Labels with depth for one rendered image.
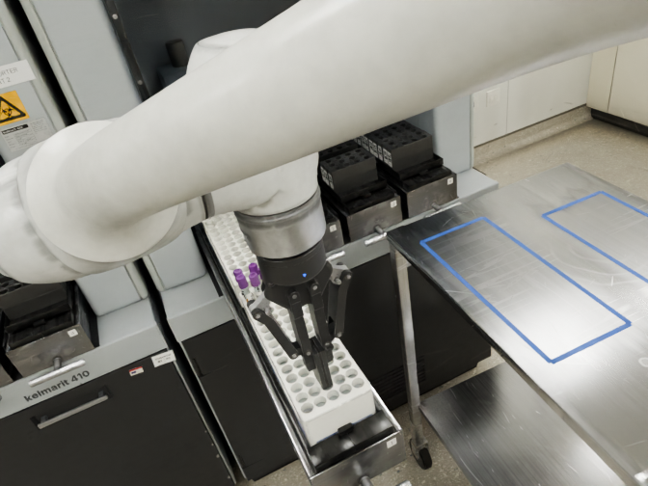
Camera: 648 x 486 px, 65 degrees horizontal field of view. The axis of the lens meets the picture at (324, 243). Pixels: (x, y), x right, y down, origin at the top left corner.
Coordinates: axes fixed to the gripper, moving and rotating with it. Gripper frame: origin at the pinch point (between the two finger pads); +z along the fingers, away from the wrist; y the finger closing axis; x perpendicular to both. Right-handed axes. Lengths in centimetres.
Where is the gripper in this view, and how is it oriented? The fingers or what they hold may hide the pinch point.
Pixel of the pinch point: (319, 363)
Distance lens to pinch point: 68.4
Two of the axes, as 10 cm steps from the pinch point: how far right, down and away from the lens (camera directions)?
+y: -9.0, 3.7, -2.5
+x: 4.1, 4.8, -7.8
